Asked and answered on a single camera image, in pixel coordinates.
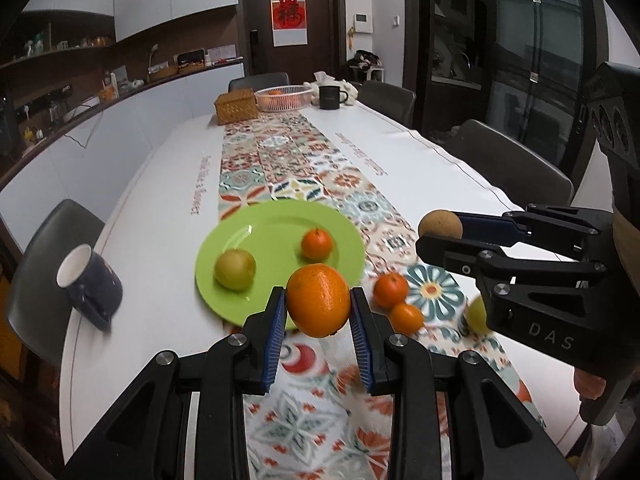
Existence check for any round yellow-green pear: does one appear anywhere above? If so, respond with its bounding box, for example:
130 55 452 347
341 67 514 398
214 249 257 292

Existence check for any person's right hand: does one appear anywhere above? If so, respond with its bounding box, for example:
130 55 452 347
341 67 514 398
574 367 608 403

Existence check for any dark brown door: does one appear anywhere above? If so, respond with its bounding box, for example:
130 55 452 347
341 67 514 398
240 0 351 81

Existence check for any red and white door poster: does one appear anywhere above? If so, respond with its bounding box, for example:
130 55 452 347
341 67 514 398
270 0 307 46

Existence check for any wicker basket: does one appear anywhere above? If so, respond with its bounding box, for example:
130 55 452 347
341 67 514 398
214 88 259 126

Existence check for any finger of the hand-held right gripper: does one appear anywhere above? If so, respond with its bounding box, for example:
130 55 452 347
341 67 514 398
415 232 608 311
457 204 615 263

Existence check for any black mug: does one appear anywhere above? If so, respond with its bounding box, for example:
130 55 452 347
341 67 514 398
318 85 349 110

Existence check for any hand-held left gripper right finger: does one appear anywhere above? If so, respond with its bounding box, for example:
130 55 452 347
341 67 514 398
350 287 581 480

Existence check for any white crumpled cloth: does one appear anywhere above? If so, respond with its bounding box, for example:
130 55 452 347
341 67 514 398
312 72 360 106

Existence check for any grey chair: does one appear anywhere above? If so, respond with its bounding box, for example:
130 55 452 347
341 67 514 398
228 72 291 93
447 119 575 207
5 199 106 361
357 81 417 126

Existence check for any dark blue mug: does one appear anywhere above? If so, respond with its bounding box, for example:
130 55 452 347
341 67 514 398
56 243 124 332

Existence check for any brown kiwi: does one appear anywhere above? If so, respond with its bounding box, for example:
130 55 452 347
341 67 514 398
418 208 465 241

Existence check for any white lower cabinet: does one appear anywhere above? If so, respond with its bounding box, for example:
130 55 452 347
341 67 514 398
0 60 246 241

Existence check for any green pear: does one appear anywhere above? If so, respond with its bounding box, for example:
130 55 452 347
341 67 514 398
466 295 493 336

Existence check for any dark bag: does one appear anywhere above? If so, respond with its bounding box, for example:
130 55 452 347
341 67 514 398
347 50 386 83

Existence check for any green plate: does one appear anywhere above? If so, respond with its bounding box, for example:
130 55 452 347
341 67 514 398
194 201 365 332

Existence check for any large orange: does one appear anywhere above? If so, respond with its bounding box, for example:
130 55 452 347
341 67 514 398
285 263 352 338

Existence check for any small orange mandarin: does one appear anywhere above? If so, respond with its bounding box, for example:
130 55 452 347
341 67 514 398
373 271 411 309
389 303 426 337
300 227 334 262

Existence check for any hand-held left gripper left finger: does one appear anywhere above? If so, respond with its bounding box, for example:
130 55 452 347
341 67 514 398
59 286 288 480

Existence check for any patterned table runner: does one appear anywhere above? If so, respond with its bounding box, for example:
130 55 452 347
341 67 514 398
217 112 546 480

